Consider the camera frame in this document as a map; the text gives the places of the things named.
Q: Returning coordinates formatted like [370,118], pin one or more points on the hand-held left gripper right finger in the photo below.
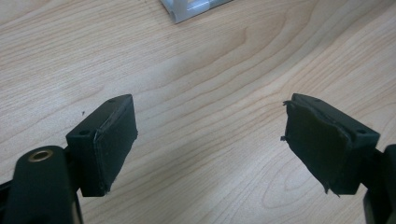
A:
[327,146]

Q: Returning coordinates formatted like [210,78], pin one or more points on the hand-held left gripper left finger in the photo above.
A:
[102,146]

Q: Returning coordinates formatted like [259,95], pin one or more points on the grey two-tier shoe rack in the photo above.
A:
[186,7]

